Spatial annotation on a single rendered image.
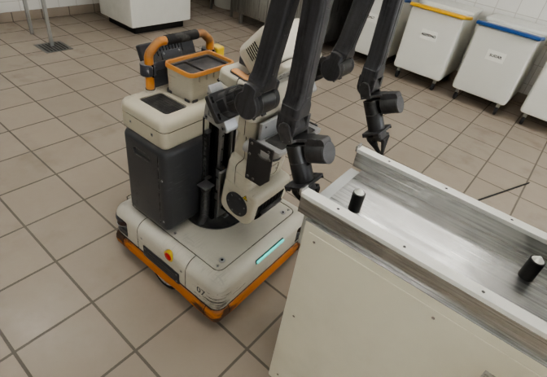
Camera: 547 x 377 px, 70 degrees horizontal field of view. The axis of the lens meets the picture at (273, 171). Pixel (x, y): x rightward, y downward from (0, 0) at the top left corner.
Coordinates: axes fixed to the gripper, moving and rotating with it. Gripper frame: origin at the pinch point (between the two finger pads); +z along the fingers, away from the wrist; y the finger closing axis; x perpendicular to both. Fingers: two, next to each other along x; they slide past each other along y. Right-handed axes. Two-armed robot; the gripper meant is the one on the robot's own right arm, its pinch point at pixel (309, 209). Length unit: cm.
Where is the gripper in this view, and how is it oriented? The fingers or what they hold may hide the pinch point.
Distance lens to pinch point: 109.8
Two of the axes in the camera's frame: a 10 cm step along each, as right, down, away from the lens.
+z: 2.2, 9.2, 3.3
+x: -7.6, -0.5, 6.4
